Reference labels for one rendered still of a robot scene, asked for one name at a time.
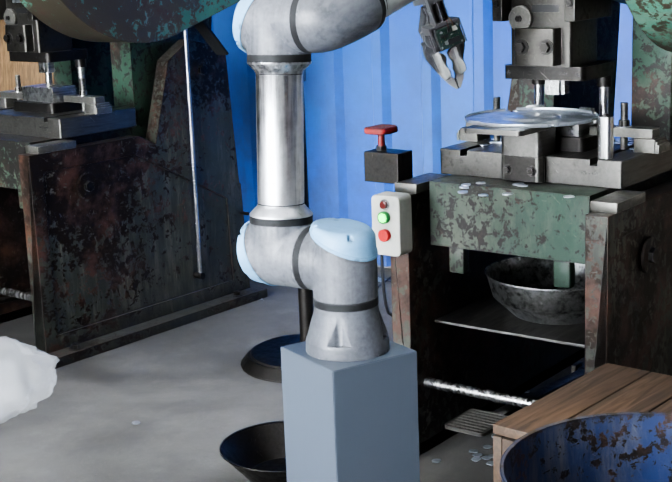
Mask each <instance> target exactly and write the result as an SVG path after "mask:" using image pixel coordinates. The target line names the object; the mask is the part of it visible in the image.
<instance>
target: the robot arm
mask: <svg viewBox="0 0 672 482"><path fill-rule="evenodd" d="M411 2H413V5H414V6H419V5H423V6H422V7H421V10H420V18H419V27H418V32H419V34H420V36H421V38H422V40H423V42H422V43H420V45H421V46H422V51H423V55H424V57H425V59H426V61H427V62H428V63H429V64H430V66H431V67H432V68H433V69H434V70H435V71H436V72H437V73H438V74H439V75H440V76H441V77H442V78H443V79H444V80H445V81H446V82H447V83H448V84H449V85H450V86H452V87H454V88H455V89H459V88H461V86H462V83H463V79H464V72H465V71H466V70H467V67H466V64H465V62H464V58H463V57H464V50H465V41H467V38H466V35H465V32H464V29H463V26H462V23H461V20H460V17H454V16H450V17H449V16H448V13H447V10H446V7H445V4H444V1H443V0H240V1H239V3H238V5H237V7H236V9H235V12H234V16H233V24H232V29H233V36H234V40H235V41H237V43H236V44H237V46H238V47H239V48H240V49H241V50H242V51H244V52H245V53H247V64H248V65H249V66H250V67H251V68H252V69H253V70H254V72H255V73H256V134H257V197H258V204H257V206H256V207H255V208H254V209H253V210H252V211H251V212H250V215H249V216H250V221H248V222H246V223H245V224H244V225H243V226H242V228H241V230H240V233H241V235H238V238H237V256H238V261H239V264H240V266H241V268H242V270H243V271H244V273H245V274H247V276H248V277H249V278H250V279H252V280H254V281H256V282H260V283H265V284H267V285H270V286H286V287H293V288H301V289H308V290H313V296H314V312H313V315H312V319H311V322H310V326H309V330H308V334H307V336H306V352H307V354H308V355H310V356H311V357H314V358H316V359H320V360H325V361H333V362H354V361H363V360H369V359H373V358H376V357H379V356H382V355H384V354H385V353H387V352H388V351H389V349H390V345H389V334H388V332H387V329H386V326H385V323H384V321H383V318H382V315H381V312H380V310H379V304H378V270H377V256H378V249H377V246H376V235H375V232H374V231H373V229H372V228H371V227H370V226H368V225H367V224H365V223H362V222H360V221H356V220H352V219H345V218H340V219H336V218H323V219H319V220H316V221H314V222H313V212H312V211H311V210H310V209H309V208H308V207H307V206H306V205H305V203H304V112H303V72H304V70H305V69H306V68H307V67H308V66H309V65H310V64H311V62H312V61H311V53H324V52H330V51H333V50H336V49H339V48H342V47H345V46H347V45H349V44H352V43H354V42H356V41H358V40H360V39H362V38H364V37H366V36H368V35H369V34H371V33H373V32H374V31H376V30H378V29H379V28H380V27H381V26H382V25H383V23H384V22H385V19H386V17H388V16H390V15H391V14H393V13H395V12H396V11H398V10H400V9H401V8H403V7H405V6H406V5H408V4H410V3H411ZM460 26H461V27H460ZM461 29H462V30H461ZM462 32H463V33H462ZM447 49H449V50H448V51H447V55H448V58H449V59H450V60H451V61H452V70H453V71H454V74H455V77H454V78H453V77H452V75H451V70H450V69H449V68H448V67H447V58H446V56H445V54H442V53H440V52H442V51H445V50H447Z"/></svg>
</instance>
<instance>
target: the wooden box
mask: <svg viewBox="0 0 672 482"><path fill-rule="evenodd" d="M616 412H666V413H672V376H670V375H665V374H660V373H655V372H651V373H650V371H645V370H640V369H635V368H630V367H626V366H621V365H616V364H611V363H606V364H604V365H602V366H600V367H598V368H597V369H595V370H593V371H591V372H589V373H587V374H585V375H584V376H582V377H580V378H578V379H576V380H574V381H572V382H570V383H569V384H567V385H565V386H563V387H561V388H559V389H557V390H556V391H554V392H552V393H550V394H548V395H546V396H544V397H543V398H541V399H539V400H537V401H535V402H533V403H531V404H530V405H528V406H526V407H524V408H522V409H520V410H518V411H516V412H515V413H513V414H511V415H509V416H507V417H505V418H503V419H502V420H500V421H498V422H496V423H494V424H493V433H494V434H495V435H493V482H503V481H502V479H501V476H500V461H501V458H502V455H503V453H504V452H505V451H506V449H507V448H508V447H509V446H510V445H511V444H512V443H513V442H514V441H516V440H517V439H518V438H520V437H521V436H523V435H525V434H526V433H528V432H530V431H533V430H535V429H537V428H540V427H542V426H545V425H548V424H551V423H554V422H558V421H562V420H566V419H570V418H575V417H581V416H587V415H594V414H604V413H616Z"/></svg>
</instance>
